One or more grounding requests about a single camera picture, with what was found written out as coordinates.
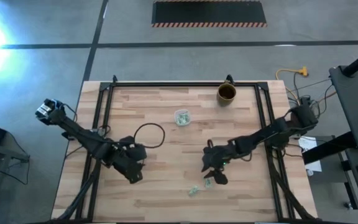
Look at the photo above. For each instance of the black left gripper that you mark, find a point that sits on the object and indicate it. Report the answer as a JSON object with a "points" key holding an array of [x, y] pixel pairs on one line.
{"points": [[129, 155]]}

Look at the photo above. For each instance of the clear plastic bin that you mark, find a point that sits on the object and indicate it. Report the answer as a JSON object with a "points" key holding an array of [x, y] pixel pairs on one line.
{"points": [[176, 118]]}

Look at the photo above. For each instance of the green white sweetener packet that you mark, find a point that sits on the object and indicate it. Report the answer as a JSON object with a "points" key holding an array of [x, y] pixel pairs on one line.
{"points": [[186, 117], [181, 119], [193, 190], [208, 183]]}

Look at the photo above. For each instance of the white paper sheet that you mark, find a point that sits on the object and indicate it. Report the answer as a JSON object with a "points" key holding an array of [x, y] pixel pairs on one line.
{"points": [[308, 144]]}

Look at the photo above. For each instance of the black power strip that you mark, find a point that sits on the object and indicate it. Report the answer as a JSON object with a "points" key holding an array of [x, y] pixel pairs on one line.
{"points": [[304, 100]]}

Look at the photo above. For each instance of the grey desk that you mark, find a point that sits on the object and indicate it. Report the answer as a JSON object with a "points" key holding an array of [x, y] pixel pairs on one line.
{"points": [[356, 102], [353, 186]]}

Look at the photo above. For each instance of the brown mug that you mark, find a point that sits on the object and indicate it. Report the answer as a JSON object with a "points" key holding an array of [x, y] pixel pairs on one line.
{"points": [[227, 93]]}

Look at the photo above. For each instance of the black bar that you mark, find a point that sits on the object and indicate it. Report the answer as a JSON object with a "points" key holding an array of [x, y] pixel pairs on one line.
{"points": [[328, 147]]}

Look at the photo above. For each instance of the black frame clamp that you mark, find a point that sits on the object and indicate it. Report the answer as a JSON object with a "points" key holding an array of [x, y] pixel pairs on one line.
{"points": [[229, 78], [114, 78]]}

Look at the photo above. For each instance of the black hazard striped floor mat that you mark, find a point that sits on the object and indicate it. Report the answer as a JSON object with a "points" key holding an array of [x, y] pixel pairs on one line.
{"points": [[208, 12]]}

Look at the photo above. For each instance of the grey metal stand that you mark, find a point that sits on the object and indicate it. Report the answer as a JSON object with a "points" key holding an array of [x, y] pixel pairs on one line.
{"points": [[5, 152]]}

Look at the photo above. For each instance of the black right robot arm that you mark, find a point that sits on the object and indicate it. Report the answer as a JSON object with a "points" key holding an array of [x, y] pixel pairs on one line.
{"points": [[269, 133]]}

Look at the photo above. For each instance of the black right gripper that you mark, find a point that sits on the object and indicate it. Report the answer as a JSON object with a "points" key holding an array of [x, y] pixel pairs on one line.
{"points": [[219, 152]]}

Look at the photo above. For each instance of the small white cap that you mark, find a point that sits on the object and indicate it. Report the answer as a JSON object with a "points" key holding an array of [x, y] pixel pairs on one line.
{"points": [[309, 172]]}

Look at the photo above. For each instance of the black caster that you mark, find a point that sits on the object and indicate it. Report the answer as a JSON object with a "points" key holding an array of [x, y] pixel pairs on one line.
{"points": [[348, 205]]}

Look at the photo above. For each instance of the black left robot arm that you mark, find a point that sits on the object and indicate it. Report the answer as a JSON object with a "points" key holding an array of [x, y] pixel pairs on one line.
{"points": [[79, 133]]}

